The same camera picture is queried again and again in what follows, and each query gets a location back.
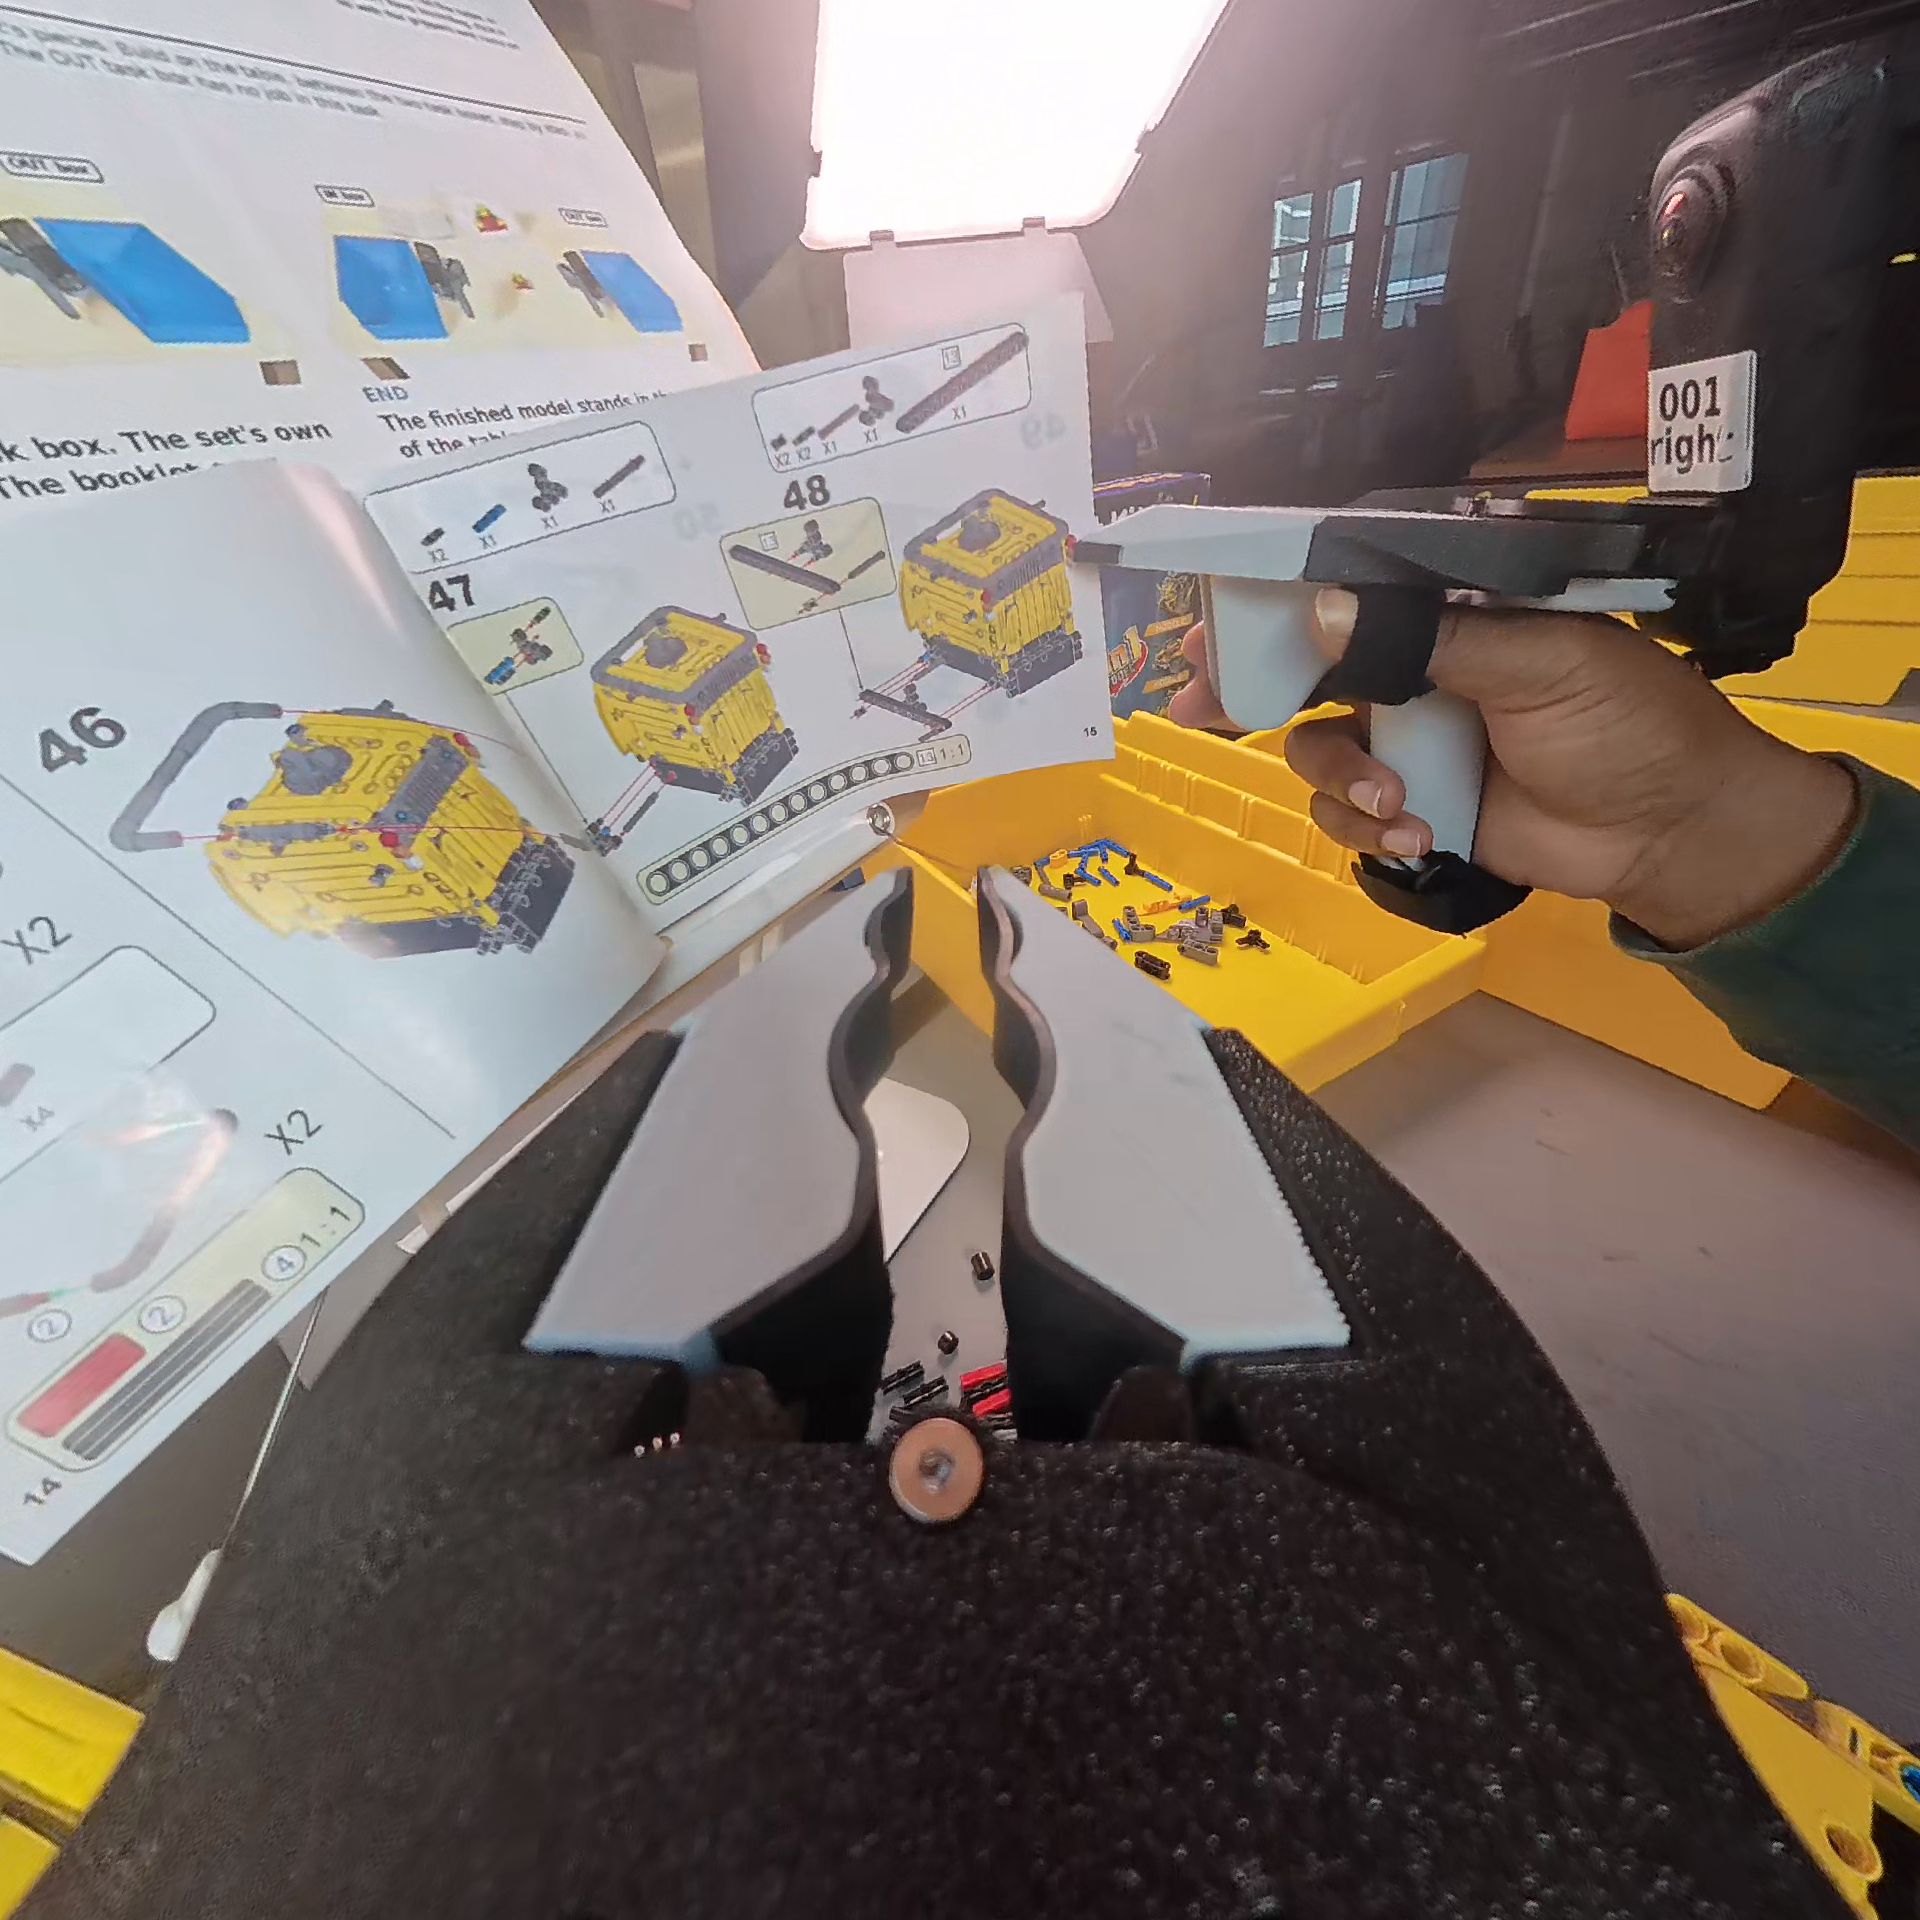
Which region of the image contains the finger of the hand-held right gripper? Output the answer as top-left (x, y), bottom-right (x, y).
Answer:
top-left (1073, 503), bottom-right (1328, 586)

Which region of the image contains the person's right forearm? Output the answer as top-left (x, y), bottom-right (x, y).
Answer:
top-left (1609, 750), bottom-right (1920, 1157)

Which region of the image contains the yellow parts bin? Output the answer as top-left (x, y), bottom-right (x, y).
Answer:
top-left (0, 1647), bottom-right (147, 1877)
top-left (1476, 464), bottom-right (1920, 1116)
top-left (896, 709), bottom-right (1490, 1095)

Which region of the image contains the person's right hand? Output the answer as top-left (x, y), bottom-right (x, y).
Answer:
top-left (1169, 587), bottom-right (1863, 951)

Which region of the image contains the yellow black lego model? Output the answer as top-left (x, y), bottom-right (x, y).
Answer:
top-left (1664, 1590), bottom-right (1920, 1920)

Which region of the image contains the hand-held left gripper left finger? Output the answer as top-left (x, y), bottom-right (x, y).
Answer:
top-left (522, 866), bottom-right (918, 1373)

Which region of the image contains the white light panel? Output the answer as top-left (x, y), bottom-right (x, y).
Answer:
top-left (801, 0), bottom-right (1234, 254)

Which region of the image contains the dark framed window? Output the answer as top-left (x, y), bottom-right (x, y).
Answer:
top-left (1265, 147), bottom-right (1472, 349)

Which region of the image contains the printed task sheet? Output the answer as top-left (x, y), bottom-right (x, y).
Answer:
top-left (0, 0), bottom-right (761, 506)

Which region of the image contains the blue robot kit box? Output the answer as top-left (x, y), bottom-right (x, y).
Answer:
top-left (1092, 470), bottom-right (1220, 740)

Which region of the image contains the pile of black red pins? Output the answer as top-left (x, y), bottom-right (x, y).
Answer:
top-left (873, 1248), bottom-right (1019, 1444)

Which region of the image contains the heap of small lego parts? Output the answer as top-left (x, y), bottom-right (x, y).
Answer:
top-left (1001, 834), bottom-right (1279, 983)

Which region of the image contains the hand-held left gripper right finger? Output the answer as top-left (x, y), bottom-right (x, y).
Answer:
top-left (979, 864), bottom-right (1356, 1379)

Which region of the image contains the lego instruction booklet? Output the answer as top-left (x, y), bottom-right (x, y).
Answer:
top-left (0, 287), bottom-right (1123, 1573)

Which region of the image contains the orange plastic object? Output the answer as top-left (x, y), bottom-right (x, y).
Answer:
top-left (1564, 298), bottom-right (1656, 448)

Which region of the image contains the white book stand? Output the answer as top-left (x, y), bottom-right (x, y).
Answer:
top-left (143, 800), bottom-right (975, 1663)

